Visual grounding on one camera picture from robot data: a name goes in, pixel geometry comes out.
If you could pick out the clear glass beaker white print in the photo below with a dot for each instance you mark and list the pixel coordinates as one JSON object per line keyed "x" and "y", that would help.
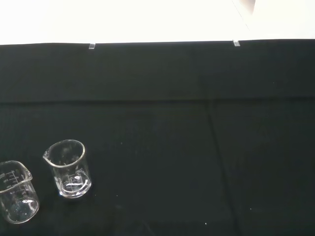
{"x": 14, "y": 211}

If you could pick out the black bench cloth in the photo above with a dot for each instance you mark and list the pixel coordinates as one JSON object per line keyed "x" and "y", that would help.
{"x": 172, "y": 135}

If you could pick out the clear tape strip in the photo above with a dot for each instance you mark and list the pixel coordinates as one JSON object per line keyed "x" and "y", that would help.
{"x": 91, "y": 46}
{"x": 236, "y": 43}

